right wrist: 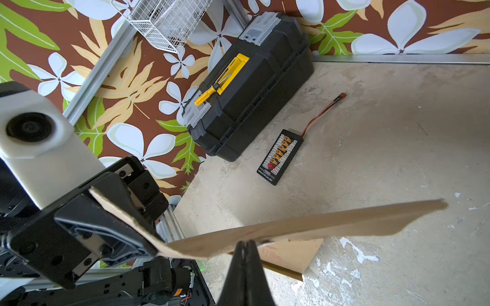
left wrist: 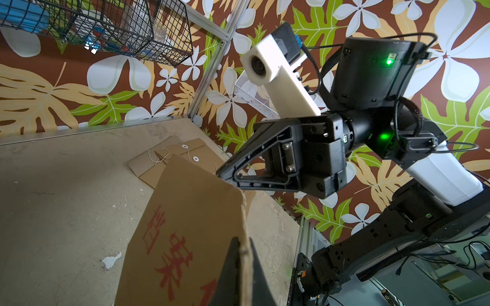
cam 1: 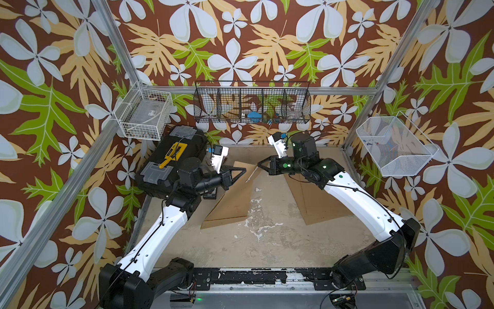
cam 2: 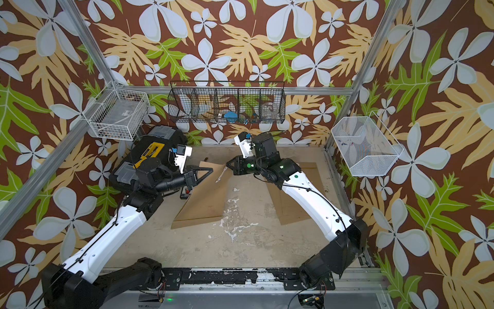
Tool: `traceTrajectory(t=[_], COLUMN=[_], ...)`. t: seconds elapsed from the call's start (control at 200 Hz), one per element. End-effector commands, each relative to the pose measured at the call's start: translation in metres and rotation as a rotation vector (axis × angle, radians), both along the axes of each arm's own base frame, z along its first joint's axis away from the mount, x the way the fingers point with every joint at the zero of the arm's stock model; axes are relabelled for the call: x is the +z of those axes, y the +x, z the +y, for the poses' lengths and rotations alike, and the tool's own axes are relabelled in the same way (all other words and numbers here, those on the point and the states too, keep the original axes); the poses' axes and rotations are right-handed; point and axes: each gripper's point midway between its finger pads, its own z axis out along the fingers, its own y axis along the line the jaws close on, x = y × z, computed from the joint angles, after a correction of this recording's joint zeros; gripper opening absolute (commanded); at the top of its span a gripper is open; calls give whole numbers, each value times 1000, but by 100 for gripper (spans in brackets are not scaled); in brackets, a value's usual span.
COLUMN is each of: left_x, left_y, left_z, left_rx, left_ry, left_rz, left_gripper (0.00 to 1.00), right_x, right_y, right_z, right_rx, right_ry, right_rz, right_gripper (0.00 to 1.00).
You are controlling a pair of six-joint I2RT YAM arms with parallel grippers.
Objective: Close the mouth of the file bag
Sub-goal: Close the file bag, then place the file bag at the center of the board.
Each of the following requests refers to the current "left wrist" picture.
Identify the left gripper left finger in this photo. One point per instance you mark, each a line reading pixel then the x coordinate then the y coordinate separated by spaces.
pixel 227 292

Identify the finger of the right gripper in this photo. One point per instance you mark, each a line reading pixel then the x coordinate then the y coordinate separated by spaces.
pixel 279 144

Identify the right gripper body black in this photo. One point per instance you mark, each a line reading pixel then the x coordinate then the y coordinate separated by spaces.
pixel 322 165

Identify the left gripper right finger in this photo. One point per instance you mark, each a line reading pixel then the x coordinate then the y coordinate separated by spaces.
pixel 261 294

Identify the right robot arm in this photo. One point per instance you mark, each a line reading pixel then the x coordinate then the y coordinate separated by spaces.
pixel 359 101

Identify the white wire basket right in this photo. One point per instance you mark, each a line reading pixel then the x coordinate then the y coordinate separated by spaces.
pixel 256 96

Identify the black wire basket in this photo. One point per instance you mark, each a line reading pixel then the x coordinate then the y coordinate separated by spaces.
pixel 157 31

